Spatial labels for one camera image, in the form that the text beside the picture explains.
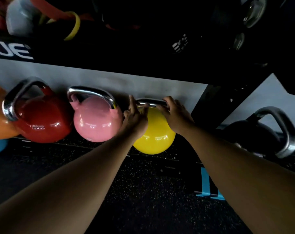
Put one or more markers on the person's right hand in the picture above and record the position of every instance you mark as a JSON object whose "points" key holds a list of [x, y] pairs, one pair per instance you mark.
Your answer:
{"points": [[178, 116]]}

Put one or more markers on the person's left hand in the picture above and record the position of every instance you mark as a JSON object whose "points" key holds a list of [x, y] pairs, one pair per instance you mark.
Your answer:
{"points": [[135, 121]]}

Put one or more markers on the person's left thumb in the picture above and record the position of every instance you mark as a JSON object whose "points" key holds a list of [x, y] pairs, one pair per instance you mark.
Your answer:
{"points": [[145, 112]]}

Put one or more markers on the person's right thumb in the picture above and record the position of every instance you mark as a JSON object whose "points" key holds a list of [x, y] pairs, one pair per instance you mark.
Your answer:
{"points": [[162, 110]]}

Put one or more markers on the yellow kettlebell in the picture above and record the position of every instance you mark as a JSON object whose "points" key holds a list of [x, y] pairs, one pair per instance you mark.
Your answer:
{"points": [[157, 134]]}

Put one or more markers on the person's right forearm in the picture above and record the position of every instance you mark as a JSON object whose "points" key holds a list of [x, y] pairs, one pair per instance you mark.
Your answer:
{"points": [[247, 177]]}

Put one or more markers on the person's left forearm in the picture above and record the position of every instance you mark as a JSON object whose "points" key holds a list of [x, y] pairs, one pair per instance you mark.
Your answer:
{"points": [[64, 190]]}

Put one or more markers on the pink kettlebell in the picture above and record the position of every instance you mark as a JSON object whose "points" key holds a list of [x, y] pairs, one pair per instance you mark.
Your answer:
{"points": [[96, 119]]}

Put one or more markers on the black metal storage rack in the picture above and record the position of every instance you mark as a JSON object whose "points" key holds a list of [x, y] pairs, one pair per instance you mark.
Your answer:
{"points": [[162, 58]]}

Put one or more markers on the black kettlebell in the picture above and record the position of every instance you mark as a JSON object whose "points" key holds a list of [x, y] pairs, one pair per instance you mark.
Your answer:
{"points": [[259, 136]]}

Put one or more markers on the red kettlebell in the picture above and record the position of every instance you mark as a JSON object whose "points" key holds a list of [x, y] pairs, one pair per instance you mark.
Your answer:
{"points": [[42, 116]]}

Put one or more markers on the yellow resistance band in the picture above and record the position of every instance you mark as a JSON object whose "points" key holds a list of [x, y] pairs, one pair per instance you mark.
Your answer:
{"points": [[73, 26]]}

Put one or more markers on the orange resistance band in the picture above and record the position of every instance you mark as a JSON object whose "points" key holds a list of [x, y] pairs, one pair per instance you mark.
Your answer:
{"points": [[49, 8]]}

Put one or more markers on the white kettlebell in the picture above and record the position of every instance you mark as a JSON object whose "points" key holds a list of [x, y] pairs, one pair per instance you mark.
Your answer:
{"points": [[20, 18]]}

